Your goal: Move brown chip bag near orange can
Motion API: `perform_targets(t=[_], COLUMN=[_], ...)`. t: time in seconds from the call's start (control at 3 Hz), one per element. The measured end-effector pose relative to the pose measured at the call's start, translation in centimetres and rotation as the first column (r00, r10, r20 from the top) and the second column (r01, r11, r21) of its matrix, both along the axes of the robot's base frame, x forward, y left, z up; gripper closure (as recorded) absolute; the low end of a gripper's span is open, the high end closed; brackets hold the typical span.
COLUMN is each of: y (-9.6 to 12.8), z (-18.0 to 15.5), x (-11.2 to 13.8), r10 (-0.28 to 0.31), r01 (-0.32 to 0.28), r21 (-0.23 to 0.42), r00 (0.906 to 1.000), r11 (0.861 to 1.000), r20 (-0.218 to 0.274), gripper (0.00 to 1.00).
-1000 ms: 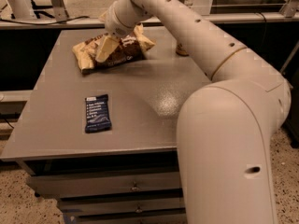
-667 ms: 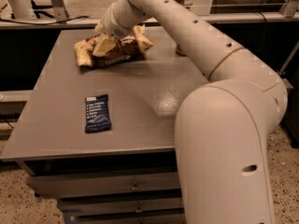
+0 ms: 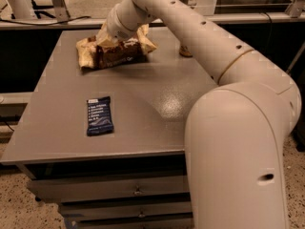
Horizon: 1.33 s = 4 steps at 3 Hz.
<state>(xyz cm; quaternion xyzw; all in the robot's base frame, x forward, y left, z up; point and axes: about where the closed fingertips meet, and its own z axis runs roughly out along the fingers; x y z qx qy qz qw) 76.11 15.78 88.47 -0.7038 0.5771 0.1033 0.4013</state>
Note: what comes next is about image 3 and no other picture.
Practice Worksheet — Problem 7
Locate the blue snack bar wrapper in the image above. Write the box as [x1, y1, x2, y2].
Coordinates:
[87, 96, 114, 136]

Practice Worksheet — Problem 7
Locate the brown chip bag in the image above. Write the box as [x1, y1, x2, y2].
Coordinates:
[76, 24, 156, 70]

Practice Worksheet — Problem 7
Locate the black cable on rail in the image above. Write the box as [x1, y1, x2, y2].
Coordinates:
[0, 15, 92, 27]

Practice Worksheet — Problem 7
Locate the drawer knob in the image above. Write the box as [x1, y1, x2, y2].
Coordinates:
[138, 210, 146, 219]
[133, 186, 143, 197]

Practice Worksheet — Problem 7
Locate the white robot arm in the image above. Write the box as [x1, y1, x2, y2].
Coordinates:
[106, 0, 301, 229]

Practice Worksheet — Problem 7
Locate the top drawer knob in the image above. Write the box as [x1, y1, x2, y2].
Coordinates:
[133, 186, 143, 197]

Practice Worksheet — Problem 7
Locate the grey metal post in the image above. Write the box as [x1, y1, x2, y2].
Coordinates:
[51, 0, 70, 22]

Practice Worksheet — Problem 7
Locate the orange soda can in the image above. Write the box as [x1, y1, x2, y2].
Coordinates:
[179, 45, 193, 57]

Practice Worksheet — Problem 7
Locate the grey drawer cabinet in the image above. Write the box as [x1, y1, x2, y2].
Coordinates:
[1, 27, 215, 229]

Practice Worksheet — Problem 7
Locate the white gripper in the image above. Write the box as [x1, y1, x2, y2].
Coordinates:
[96, 3, 140, 47]

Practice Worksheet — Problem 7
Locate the white pipe top left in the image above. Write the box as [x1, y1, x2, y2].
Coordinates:
[6, 0, 36, 19]

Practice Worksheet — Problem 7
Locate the middle drawer knob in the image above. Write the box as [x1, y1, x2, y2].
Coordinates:
[138, 210, 146, 219]

